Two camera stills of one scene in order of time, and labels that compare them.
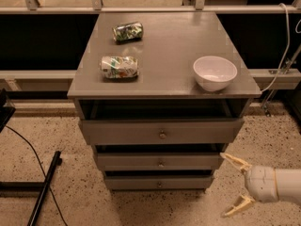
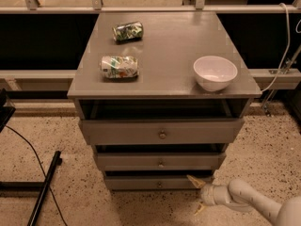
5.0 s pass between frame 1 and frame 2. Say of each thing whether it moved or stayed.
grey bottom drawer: stayed
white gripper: moved
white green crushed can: stayed
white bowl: stayed
